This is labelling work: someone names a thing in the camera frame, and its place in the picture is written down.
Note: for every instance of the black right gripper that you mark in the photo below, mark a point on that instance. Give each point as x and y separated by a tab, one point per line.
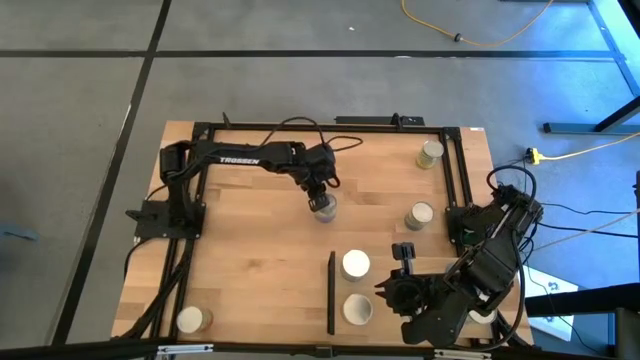
430	300

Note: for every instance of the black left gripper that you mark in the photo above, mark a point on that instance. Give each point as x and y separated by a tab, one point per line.
320	180

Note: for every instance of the white cup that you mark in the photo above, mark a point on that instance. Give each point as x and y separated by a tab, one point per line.
327	215

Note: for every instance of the can with orange label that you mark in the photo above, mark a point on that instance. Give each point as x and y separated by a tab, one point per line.
357	310

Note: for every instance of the can blue red label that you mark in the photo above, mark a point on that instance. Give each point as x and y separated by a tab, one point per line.
355	264

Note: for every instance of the can with grey label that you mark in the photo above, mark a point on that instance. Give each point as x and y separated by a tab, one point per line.
421	212

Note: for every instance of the can yellow green label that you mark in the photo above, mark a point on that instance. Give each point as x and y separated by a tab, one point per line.
431	150

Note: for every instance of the can with pale label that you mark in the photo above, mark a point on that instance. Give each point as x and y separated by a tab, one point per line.
189	320

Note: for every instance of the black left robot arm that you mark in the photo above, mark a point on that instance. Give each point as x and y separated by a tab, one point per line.
240	160

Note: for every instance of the long black box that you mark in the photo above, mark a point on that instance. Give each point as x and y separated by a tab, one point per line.
370	120

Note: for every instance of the white paper sheet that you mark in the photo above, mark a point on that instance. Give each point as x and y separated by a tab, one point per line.
542	277

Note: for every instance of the black beam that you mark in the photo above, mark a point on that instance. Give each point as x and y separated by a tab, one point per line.
590	299

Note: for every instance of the black aluminium crossbeam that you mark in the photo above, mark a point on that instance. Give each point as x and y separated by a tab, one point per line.
100	350

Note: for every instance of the wooden shelf black frame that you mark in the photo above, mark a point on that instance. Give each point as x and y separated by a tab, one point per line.
380	270

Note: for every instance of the silver bracket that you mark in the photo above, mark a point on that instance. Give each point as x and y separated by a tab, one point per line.
185	349
462	354

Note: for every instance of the black aluminium table frame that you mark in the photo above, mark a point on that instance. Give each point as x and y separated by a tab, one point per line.
400	128

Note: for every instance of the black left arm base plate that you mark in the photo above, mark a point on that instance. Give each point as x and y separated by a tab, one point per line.
150	227

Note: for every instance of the grey metal post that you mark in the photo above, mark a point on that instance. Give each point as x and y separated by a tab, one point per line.
627	335

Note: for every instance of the metal table leg frame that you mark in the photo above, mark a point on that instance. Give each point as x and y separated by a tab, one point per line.
575	128

